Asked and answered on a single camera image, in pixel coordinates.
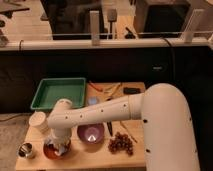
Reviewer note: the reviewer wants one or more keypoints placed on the red bowl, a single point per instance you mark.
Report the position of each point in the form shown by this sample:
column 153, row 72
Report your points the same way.
column 49, row 153

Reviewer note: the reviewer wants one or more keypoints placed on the small metal cup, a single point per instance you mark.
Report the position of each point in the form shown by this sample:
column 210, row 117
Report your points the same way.
column 26, row 151

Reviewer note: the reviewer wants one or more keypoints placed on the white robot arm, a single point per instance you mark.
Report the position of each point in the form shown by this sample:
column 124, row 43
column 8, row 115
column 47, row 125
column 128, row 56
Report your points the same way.
column 169, row 138

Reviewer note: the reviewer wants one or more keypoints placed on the orange handled tool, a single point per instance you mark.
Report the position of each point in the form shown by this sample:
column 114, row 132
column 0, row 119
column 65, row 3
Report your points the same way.
column 97, row 88

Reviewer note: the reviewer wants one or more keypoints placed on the white paper cup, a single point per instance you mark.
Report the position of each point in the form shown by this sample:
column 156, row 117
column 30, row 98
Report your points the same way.
column 38, row 120

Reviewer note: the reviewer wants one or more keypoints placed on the black rectangular block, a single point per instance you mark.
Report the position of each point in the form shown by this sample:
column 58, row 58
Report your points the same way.
column 129, row 90

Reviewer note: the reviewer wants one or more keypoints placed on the light blue small container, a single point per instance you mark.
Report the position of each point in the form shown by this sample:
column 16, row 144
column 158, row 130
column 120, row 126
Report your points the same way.
column 93, row 100

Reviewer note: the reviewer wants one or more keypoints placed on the purple bowl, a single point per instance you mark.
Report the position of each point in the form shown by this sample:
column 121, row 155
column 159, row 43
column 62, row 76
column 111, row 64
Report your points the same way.
column 92, row 134

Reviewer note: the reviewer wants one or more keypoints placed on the thin wooden stick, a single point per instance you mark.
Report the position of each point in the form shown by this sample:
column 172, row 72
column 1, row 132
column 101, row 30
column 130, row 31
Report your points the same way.
column 127, row 130

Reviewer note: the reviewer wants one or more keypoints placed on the yellow handled tool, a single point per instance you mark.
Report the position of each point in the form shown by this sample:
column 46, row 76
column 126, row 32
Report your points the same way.
column 112, row 89

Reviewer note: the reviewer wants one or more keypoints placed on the white towel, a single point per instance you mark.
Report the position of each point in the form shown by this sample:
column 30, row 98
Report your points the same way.
column 61, row 148

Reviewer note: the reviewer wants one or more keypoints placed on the green plastic tray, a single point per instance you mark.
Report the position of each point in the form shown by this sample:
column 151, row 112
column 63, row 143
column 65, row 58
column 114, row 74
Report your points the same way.
column 50, row 90

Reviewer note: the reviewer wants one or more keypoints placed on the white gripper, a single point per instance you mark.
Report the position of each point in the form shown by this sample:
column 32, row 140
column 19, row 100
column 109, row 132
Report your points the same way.
column 60, row 136

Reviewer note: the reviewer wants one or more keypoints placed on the bunch of red grapes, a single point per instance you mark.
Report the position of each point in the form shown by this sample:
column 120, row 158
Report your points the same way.
column 119, row 143

